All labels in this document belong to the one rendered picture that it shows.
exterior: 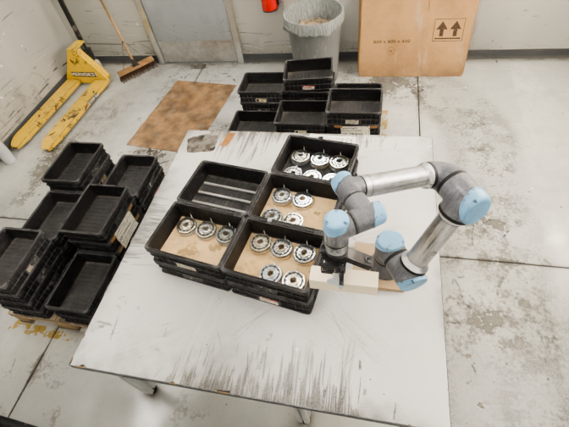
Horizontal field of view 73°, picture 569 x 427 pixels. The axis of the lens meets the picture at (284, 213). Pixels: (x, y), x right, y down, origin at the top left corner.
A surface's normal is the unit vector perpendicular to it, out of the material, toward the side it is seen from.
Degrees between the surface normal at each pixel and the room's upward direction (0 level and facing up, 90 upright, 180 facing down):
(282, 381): 0
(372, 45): 76
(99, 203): 0
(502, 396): 0
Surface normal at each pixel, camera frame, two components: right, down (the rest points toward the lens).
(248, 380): -0.12, -0.61
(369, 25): -0.21, 0.63
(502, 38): -0.18, 0.78
